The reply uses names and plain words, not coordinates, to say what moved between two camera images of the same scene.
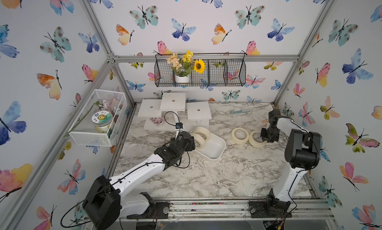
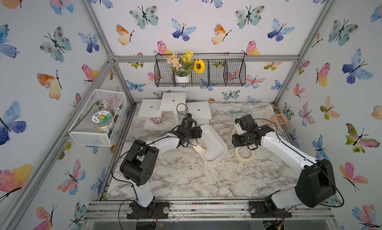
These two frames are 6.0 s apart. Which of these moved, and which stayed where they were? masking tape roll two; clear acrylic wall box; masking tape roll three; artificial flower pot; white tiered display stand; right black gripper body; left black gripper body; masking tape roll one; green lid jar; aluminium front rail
Moved: right black gripper body; masking tape roll two; left black gripper body; masking tape roll one; masking tape roll three
Stayed: white tiered display stand; artificial flower pot; aluminium front rail; green lid jar; clear acrylic wall box
